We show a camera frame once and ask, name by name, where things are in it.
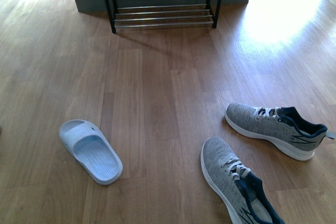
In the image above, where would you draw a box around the grey knit sneaker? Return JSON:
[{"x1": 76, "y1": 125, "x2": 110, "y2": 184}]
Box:
[
  {"x1": 225, "y1": 103, "x2": 335, "y2": 161},
  {"x1": 200, "y1": 137, "x2": 284, "y2": 223}
]

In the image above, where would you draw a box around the light blue rubber slipper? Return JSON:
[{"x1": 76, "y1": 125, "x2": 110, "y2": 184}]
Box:
[{"x1": 59, "y1": 120, "x2": 123, "y2": 185}]

